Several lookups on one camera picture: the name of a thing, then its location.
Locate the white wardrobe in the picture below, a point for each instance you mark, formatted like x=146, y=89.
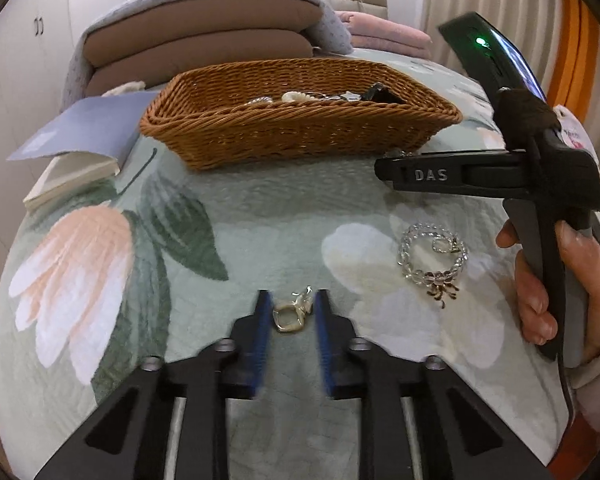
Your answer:
x=25, y=60

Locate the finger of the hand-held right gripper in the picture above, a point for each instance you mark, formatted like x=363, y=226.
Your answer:
x=430, y=175

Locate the orange vertical panel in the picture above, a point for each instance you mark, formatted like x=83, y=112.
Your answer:
x=575, y=35

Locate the white book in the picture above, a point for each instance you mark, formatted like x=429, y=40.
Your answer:
x=65, y=175

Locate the blue booklet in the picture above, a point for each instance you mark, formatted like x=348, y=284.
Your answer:
x=90, y=125

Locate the white plastic bag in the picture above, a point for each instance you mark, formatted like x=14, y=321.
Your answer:
x=572, y=132

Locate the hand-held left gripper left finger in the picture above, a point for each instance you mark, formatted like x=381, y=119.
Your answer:
x=262, y=340

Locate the green floral bedspread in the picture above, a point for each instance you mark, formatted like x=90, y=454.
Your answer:
x=260, y=240

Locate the folded pink blanket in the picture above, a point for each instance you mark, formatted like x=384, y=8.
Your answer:
x=380, y=32

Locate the person's right hand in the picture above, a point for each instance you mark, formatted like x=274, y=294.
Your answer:
x=595, y=270

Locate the brown wicker basket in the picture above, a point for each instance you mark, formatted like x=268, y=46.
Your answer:
x=280, y=135

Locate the folded brown quilt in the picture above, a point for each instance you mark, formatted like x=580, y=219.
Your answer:
x=195, y=25

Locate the white knitted item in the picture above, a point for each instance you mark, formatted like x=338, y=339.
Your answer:
x=125, y=88

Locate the beige pleated curtain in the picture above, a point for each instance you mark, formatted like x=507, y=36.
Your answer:
x=530, y=10

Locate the silver star charm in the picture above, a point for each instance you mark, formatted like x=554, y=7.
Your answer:
x=349, y=95

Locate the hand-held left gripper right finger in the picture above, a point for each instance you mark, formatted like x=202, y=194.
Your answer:
x=325, y=340

